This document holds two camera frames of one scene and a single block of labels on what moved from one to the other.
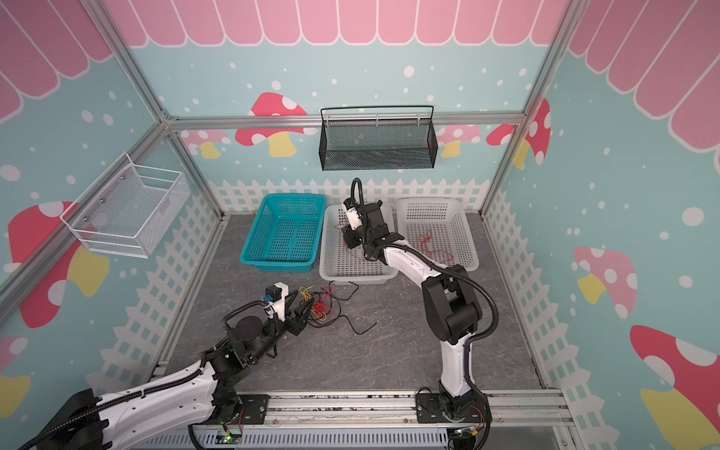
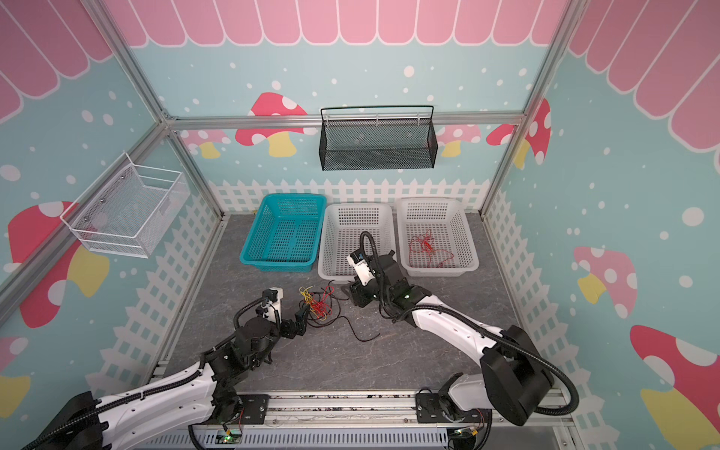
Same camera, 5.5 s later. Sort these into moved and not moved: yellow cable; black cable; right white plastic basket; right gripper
Moved: black cable; right gripper
Not moved: right white plastic basket; yellow cable
